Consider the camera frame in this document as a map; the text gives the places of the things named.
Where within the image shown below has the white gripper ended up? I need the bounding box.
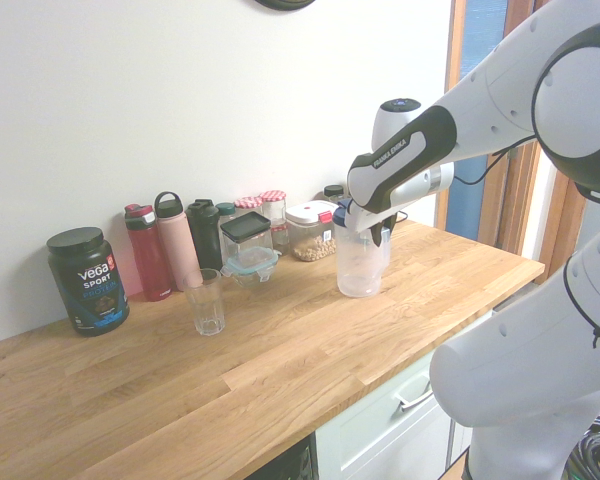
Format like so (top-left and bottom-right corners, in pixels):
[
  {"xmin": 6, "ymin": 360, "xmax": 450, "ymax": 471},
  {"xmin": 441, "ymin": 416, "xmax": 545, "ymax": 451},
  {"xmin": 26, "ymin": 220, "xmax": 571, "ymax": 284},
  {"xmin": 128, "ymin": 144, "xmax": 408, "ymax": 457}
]
[{"xmin": 343, "ymin": 202, "xmax": 399, "ymax": 249}]

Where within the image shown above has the clear pitcher with blue lid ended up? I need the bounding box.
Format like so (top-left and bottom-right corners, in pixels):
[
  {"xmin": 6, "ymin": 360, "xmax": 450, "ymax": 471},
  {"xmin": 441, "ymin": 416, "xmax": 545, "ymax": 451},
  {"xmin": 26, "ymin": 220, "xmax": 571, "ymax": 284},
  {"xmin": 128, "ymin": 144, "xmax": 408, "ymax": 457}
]
[{"xmin": 331, "ymin": 198, "xmax": 393, "ymax": 300}]

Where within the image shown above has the red water bottle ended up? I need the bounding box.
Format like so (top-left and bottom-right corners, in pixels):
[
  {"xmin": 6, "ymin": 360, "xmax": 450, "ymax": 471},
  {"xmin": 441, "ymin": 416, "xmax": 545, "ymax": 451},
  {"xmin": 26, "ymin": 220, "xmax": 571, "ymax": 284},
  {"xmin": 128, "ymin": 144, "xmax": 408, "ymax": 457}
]
[{"xmin": 123, "ymin": 202, "xmax": 174, "ymax": 303}]

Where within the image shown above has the nut container with white lid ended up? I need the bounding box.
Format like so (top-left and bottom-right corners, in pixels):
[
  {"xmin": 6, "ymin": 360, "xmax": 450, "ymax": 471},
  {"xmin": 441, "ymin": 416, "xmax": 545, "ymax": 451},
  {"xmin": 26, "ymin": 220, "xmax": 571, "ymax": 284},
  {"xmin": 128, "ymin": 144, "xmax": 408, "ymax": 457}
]
[{"xmin": 285, "ymin": 201, "xmax": 339, "ymax": 263}]

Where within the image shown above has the small glass jar red-checked lid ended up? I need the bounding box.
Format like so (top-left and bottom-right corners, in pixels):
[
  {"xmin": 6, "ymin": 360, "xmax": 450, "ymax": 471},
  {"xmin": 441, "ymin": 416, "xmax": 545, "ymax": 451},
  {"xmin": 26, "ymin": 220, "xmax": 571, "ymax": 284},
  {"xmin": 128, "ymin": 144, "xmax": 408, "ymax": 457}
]
[{"xmin": 270, "ymin": 222, "xmax": 292, "ymax": 257}]

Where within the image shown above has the glass container with teal lid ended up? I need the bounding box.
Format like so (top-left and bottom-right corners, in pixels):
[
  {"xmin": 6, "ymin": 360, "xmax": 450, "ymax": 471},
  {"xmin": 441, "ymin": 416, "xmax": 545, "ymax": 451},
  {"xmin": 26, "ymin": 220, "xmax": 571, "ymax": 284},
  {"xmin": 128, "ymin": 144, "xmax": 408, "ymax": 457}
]
[{"xmin": 220, "ymin": 247, "xmax": 283, "ymax": 289}]

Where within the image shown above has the square container with dark lid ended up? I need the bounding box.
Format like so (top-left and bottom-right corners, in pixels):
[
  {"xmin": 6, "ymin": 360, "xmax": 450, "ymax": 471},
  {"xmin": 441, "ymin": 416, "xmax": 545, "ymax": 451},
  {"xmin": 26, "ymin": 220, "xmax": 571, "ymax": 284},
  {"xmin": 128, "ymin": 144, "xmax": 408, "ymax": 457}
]
[{"xmin": 219, "ymin": 210, "xmax": 275, "ymax": 267}]

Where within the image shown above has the glass jar with green lid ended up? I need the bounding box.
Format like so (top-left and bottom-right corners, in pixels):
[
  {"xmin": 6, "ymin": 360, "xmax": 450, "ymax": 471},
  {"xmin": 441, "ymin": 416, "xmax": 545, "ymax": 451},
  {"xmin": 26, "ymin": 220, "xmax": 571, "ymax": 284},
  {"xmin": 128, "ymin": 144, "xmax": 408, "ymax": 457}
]
[{"xmin": 214, "ymin": 201, "xmax": 239, "ymax": 237}]

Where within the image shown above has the black shaker bottle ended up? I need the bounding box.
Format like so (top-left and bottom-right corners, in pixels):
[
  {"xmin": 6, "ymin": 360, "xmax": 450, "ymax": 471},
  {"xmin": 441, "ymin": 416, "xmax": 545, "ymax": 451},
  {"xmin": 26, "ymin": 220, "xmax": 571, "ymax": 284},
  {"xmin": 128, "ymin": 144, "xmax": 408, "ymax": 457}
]
[{"xmin": 185, "ymin": 197, "xmax": 225, "ymax": 274}]

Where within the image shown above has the clear glass tumbler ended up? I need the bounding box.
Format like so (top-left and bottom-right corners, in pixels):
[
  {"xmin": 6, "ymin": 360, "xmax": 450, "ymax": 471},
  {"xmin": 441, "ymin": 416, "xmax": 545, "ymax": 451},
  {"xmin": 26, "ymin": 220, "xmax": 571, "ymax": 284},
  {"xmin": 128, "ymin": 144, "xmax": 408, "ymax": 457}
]
[{"xmin": 181, "ymin": 267, "xmax": 228, "ymax": 338}]

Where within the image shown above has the pink bottle with black cap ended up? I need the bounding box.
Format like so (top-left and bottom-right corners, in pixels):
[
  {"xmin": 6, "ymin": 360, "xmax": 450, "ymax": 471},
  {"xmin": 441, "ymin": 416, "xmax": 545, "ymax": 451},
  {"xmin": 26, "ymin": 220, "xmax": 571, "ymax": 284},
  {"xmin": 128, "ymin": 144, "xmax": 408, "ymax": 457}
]
[{"xmin": 153, "ymin": 190, "xmax": 202, "ymax": 293}]

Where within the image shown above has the black dishwasher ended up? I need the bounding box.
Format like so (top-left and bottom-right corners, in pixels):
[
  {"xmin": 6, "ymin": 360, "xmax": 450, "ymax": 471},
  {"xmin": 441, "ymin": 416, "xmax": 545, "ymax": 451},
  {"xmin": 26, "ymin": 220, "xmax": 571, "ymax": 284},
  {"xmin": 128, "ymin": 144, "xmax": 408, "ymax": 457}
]
[{"xmin": 238, "ymin": 433, "xmax": 317, "ymax": 480}]

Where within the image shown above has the black Vega protein tub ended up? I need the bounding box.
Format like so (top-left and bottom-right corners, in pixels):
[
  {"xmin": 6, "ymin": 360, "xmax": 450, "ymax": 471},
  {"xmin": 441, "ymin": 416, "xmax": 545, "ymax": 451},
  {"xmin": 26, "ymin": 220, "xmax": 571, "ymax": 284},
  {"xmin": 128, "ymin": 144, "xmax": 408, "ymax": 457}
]
[{"xmin": 45, "ymin": 226, "xmax": 132, "ymax": 338}]

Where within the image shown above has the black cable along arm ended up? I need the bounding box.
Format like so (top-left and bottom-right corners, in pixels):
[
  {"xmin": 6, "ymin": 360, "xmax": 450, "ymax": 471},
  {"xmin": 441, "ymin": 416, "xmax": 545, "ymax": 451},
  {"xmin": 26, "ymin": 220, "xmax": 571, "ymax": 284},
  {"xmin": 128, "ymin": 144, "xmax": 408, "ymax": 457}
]
[{"xmin": 451, "ymin": 130, "xmax": 537, "ymax": 187}]

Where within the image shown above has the wooden door frame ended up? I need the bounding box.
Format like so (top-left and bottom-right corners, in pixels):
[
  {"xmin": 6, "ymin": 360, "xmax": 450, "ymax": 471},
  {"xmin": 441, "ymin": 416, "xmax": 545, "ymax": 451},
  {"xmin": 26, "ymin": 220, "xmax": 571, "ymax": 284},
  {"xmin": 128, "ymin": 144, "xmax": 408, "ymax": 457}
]
[{"xmin": 433, "ymin": 0, "xmax": 590, "ymax": 275}]

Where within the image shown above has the metal drawer handle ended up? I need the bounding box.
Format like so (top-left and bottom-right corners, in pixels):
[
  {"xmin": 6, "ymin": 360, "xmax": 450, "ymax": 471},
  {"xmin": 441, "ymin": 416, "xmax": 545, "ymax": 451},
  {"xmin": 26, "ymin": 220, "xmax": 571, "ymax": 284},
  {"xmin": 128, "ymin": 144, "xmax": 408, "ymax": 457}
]
[{"xmin": 393, "ymin": 377, "xmax": 437, "ymax": 413}]

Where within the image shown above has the black round wall clock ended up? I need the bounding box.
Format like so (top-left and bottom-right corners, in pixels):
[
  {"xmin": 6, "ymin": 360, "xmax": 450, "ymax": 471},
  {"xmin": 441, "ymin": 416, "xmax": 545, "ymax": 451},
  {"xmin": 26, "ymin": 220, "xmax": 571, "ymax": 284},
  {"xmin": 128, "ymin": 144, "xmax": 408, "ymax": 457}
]
[{"xmin": 243, "ymin": 0, "xmax": 327, "ymax": 12}]

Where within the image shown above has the bundle of floor cables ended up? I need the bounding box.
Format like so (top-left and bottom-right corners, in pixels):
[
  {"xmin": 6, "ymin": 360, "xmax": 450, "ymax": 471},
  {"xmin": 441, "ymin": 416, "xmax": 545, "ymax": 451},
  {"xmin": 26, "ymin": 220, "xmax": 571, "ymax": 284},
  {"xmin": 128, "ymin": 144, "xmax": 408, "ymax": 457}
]
[{"xmin": 563, "ymin": 403, "xmax": 600, "ymax": 480}]

